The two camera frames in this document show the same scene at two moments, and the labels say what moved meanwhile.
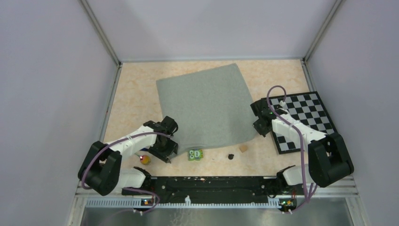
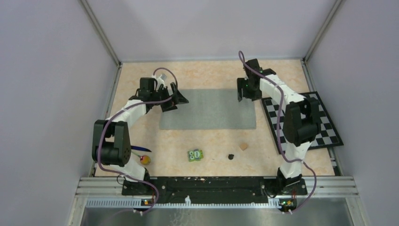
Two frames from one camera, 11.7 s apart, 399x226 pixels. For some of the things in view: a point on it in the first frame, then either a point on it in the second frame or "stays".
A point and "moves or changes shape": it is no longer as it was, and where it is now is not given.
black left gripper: x=172 y=147 to x=177 y=98
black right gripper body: x=257 y=125 to x=252 y=92
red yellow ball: x=145 y=159 stays
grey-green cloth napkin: x=211 y=107 moves or changes shape
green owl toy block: x=195 y=154 stays
